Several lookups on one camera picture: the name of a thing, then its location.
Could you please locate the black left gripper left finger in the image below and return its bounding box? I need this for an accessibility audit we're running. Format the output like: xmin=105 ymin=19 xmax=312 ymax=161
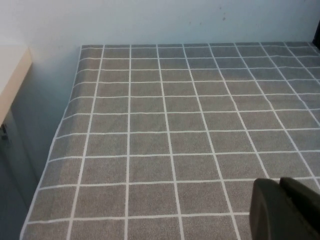
xmin=249 ymin=178 xmax=316 ymax=240

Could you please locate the white side table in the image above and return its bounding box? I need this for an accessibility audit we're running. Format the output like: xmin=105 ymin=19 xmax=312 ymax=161
xmin=0 ymin=44 xmax=34 ymax=142

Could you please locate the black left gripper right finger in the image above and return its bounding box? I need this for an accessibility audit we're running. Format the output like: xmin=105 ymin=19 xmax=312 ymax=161
xmin=279 ymin=175 xmax=320 ymax=240

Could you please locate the grey checkered tablecloth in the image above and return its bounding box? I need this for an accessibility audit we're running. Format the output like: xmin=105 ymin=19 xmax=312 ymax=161
xmin=18 ymin=41 xmax=320 ymax=240

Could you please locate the black plastic book stand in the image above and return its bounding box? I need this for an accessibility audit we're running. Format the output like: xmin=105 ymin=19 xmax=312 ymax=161
xmin=310 ymin=27 xmax=320 ymax=52

